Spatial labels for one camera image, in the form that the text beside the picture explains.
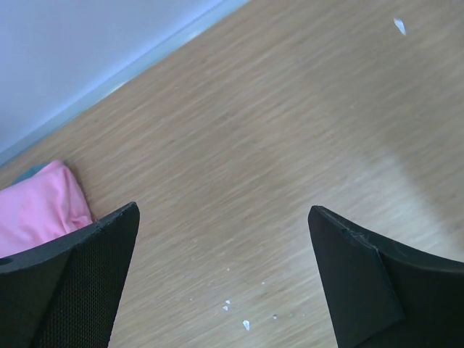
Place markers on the grey blue folded t shirt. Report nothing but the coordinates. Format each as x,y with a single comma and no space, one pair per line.
29,173

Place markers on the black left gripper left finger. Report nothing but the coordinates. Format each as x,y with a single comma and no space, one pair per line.
66,292

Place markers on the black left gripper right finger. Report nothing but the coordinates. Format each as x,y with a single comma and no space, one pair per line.
382,293

